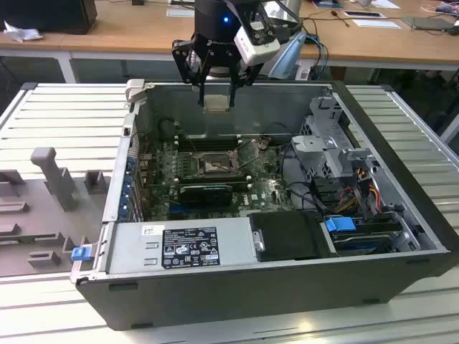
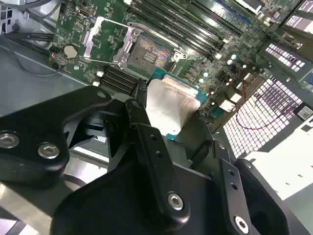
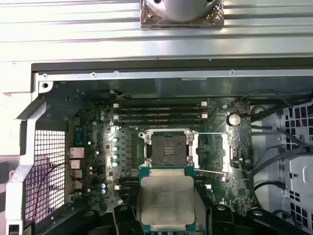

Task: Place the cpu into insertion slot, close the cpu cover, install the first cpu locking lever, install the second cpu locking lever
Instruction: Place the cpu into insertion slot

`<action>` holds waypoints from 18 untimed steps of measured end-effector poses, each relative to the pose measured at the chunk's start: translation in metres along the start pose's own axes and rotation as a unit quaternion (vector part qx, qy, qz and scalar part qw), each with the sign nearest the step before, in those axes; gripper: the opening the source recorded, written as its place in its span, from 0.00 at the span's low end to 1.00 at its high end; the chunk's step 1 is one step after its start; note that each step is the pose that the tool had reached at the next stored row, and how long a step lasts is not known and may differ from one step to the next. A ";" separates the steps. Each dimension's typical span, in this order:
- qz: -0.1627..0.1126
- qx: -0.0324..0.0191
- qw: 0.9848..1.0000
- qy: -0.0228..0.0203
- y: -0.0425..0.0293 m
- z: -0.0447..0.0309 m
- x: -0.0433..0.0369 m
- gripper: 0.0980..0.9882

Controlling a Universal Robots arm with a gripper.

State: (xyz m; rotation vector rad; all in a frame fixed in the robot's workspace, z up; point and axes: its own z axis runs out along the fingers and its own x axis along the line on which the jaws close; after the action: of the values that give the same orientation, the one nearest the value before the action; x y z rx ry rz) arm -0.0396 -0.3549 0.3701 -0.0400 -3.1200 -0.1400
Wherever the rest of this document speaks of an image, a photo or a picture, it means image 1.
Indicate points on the CPU socket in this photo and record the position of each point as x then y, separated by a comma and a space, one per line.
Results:
215, 164

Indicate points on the flat white phone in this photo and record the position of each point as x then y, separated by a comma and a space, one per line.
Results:
364, 14

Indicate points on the black open PC case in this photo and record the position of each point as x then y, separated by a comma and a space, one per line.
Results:
251, 297

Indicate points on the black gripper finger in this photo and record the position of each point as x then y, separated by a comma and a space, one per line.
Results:
232, 93
181, 61

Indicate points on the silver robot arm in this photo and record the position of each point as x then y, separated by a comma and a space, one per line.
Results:
292, 9

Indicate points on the grey parts rack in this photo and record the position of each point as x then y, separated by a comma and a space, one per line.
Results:
36, 215

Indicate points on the black plastic shroud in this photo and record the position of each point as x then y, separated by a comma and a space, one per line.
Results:
287, 236

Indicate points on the tilted white wrist camera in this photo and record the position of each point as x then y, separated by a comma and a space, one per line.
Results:
256, 46

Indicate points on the green motherboard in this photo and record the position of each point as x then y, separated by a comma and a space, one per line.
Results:
267, 186

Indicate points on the hard disk in blue carrier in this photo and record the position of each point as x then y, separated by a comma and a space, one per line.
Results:
339, 225

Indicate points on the grey metal drive cage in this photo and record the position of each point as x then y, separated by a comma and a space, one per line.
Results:
315, 143

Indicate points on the wooden desk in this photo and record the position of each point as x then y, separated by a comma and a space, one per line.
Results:
143, 36

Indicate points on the white paper sheet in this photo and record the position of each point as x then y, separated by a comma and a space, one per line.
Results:
376, 23

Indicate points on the black box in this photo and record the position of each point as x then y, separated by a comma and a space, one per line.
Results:
46, 16

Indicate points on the black graphics card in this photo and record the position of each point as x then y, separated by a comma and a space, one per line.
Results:
204, 195

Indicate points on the blue printed paper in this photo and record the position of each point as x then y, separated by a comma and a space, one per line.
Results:
326, 3

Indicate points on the pale blue teach pendant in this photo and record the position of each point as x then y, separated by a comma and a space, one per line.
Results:
287, 62

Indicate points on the grey power supply unit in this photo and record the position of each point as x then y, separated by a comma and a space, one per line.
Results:
125, 251

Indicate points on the white labelled box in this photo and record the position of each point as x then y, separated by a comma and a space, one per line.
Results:
304, 71

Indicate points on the dark grey laptop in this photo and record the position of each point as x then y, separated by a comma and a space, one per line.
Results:
426, 23

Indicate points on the crumpled white paper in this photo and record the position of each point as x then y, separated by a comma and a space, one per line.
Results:
21, 34

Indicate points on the silver CPU plate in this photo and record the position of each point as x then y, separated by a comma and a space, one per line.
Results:
216, 104

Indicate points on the grey paper sheet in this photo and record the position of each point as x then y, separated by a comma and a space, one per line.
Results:
179, 12

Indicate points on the black RAM slot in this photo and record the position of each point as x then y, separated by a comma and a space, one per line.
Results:
208, 145
244, 184
211, 176

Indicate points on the blue case latch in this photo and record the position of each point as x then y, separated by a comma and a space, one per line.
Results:
80, 253

